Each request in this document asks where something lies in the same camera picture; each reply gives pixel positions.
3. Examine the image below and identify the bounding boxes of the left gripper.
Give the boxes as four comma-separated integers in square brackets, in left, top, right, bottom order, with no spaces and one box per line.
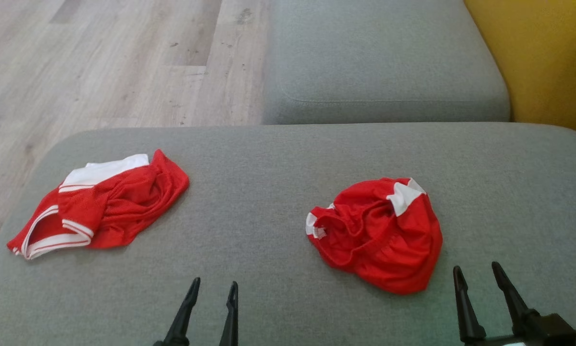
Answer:
[152,277,239,346]

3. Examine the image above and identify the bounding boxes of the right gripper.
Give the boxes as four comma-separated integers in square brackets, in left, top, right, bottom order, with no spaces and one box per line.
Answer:
[453,262,576,346]

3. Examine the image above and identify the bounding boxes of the red white basketball jersey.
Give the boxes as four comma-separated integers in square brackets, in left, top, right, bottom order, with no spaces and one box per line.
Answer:
[7,149,190,260]

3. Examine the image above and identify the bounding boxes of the red white sports shorts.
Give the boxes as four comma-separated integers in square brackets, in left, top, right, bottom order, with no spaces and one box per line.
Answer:
[305,177,443,295]

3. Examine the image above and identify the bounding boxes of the large grey sofa seat cushion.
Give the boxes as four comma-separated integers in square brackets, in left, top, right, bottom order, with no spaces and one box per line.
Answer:
[0,122,576,346]

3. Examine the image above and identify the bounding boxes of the small grey sofa cushion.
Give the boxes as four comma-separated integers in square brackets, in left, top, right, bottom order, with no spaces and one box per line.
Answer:
[262,0,511,125]

